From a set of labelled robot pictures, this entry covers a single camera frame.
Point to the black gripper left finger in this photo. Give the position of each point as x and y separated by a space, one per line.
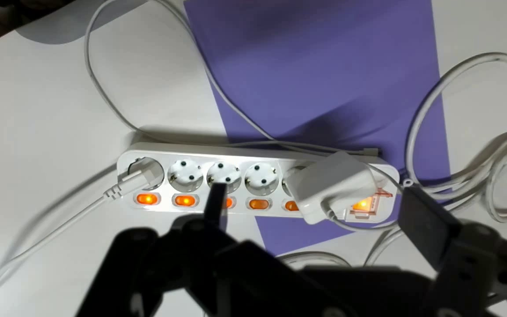
216 202

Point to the white multi-socket power strip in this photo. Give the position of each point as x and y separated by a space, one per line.
174 153

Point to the purple paper sheet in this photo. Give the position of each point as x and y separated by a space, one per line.
324 70

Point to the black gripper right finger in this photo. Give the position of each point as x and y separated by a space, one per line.
429 225

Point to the white power adapter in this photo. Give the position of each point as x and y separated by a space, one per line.
329 183

